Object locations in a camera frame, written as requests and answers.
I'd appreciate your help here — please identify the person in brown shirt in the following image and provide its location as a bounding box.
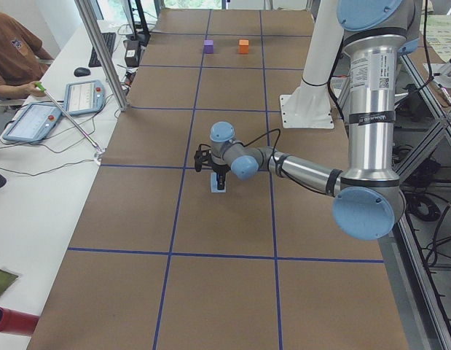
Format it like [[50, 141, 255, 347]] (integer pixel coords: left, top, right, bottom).
[[0, 12, 52, 100]]

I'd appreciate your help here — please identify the black computer mouse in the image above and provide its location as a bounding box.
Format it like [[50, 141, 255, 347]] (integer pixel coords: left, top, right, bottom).
[[74, 67, 91, 77]]

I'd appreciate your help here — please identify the green notebook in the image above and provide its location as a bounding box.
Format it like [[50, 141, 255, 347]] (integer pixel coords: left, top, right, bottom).
[[0, 269, 18, 297]]

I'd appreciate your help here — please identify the white camera pedestal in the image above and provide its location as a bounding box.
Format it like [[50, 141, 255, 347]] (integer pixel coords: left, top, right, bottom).
[[280, 0, 344, 129]]

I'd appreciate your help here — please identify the blue teach pendant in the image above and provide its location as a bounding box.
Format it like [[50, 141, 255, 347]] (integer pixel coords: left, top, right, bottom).
[[2, 103, 62, 142], [63, 80, 105, 116]]

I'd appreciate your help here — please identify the light blue foam block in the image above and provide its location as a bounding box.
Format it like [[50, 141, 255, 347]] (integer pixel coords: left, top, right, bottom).
[[210, 172, 226, 193]]

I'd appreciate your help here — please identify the aluminium frame post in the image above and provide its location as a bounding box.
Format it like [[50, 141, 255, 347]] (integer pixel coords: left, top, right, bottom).
[[74, 0, 128, 112]]

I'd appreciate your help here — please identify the metal reacher grabber tool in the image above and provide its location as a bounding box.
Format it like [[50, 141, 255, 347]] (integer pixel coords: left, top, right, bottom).
[[34, 81, 105, 165]]

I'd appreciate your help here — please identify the near blue teach pendant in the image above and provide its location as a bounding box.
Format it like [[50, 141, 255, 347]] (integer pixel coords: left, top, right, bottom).
[[2, 103, 62, 142]]

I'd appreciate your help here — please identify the red cylinder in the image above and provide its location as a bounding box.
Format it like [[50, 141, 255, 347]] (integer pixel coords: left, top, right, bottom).
[[0, 307, 39, 336]]

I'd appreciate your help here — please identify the black keyboard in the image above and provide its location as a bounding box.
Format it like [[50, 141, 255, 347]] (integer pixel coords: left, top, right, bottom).
[[88, 32, 117, 69]]

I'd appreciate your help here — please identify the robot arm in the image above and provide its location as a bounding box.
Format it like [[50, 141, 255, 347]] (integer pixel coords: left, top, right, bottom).
[[195, 1, 423, 240]]

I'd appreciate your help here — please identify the black monitor stand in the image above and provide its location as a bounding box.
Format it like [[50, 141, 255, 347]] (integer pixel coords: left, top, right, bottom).
[[130, 0, 151, 47]]

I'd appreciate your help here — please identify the black power adapter box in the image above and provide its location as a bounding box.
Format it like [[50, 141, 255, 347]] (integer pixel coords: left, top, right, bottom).
[[125, 40, 141, 68]]

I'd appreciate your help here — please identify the purple foam block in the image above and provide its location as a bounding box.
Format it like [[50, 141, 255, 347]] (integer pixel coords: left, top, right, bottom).
[[203, 39, 214, 54]]

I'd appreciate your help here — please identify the far blue teach pendant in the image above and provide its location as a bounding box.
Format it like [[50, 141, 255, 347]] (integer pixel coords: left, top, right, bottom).
[[63, 80, 105, 116]]

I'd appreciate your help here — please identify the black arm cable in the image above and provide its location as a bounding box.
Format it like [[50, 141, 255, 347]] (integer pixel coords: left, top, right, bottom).
[[243, 128, 342, 187]]

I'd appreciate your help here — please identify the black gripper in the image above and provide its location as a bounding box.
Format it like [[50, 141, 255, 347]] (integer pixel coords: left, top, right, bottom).
[[211, 163, 230, 190]]

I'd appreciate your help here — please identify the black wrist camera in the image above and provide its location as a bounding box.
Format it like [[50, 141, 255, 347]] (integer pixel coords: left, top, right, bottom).
[[194, 144, 211, 172]]

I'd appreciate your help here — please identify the orange foam block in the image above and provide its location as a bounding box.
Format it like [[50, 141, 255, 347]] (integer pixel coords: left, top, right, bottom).
[[238, 39, 249, 55]]

